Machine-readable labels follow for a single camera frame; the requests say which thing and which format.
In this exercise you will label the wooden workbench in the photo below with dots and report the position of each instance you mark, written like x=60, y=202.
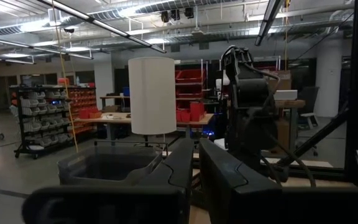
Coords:
x=117, y=119

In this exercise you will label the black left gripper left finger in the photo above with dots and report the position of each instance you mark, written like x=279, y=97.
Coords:
x=179, y=168

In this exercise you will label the black plastic basket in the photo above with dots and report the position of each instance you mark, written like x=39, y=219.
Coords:
x=195, y=189

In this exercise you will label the white round column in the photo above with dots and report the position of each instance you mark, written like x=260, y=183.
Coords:
x=328, y=77

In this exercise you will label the white box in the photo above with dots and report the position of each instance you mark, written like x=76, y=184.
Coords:
x=286, y=95

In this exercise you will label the long ceiling light bar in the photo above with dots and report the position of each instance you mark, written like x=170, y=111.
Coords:
x=104, y=26
x=269, y=18

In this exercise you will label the white shade wooden base lamp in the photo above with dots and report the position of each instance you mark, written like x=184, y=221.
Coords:
x=152, y=96

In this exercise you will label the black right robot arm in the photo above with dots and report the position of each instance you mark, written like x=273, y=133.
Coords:
x=250, y=87

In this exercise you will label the grey plastic basket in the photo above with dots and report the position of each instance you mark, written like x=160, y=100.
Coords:
x=104, y=165
x=65, y=174

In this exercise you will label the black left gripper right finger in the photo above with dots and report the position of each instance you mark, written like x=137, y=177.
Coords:
x=225, y=186

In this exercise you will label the red box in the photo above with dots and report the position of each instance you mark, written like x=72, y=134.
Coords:
x=196, y=112
x=89, y=113

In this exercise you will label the rack with red bins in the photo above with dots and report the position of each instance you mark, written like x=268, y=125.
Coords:
x=82, y=99

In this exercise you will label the red shelf unit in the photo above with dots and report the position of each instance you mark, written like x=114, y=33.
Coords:
x=188, y=76

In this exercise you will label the black rack with white bins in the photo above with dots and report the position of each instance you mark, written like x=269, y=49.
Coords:
x=39, y=124

